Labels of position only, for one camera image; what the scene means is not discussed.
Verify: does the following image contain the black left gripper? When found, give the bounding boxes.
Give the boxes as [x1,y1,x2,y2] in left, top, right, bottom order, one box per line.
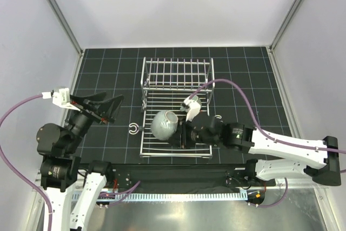
[64,91,123,153]

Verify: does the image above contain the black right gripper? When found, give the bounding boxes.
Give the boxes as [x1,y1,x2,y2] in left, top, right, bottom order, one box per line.
[168,116,220,149]

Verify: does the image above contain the clear glass mug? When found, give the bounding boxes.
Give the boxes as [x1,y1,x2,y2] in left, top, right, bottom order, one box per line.
[150,110,178,141]

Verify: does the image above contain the mint green ceramic mug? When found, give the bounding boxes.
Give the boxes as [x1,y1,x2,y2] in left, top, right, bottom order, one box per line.
[191,95,202,106]

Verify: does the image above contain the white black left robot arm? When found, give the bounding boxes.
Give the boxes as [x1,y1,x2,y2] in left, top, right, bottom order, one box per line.
[36,88,124,230]

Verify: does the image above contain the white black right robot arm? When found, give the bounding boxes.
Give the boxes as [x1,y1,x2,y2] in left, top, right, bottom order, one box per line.
[168,118,341,186]

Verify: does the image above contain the black grid table mat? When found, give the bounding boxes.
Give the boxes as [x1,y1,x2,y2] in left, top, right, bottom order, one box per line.
[74,47,291,164]

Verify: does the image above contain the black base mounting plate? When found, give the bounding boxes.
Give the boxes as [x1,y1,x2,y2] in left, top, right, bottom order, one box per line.
[112,164,275,194]

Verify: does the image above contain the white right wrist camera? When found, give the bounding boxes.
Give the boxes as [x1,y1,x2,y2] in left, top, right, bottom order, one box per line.
[180,96,202,122]

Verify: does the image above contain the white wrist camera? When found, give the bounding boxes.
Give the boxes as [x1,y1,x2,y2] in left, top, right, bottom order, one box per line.
[180,96,202,122]
[42,87,74,109]

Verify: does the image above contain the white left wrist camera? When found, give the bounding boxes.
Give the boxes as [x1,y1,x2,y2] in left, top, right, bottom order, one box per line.
[42,87,74,109]

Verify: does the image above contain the chrome wire dish rack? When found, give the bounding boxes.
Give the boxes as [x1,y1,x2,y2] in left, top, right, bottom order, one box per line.
[129,58,215,159]

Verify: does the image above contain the perforated aluminium cable rail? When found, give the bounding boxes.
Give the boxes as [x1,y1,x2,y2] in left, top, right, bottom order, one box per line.
[70,190,248,202]

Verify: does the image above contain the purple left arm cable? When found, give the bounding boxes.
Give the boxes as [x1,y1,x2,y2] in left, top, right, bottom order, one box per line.
[0,93,55,231]

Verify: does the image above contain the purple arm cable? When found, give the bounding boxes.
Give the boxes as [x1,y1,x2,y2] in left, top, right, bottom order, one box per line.
[0,93,55,231]
[189,78,346,156]

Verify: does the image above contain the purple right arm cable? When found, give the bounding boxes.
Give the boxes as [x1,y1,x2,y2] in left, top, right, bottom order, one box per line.
[189,78,346,156]

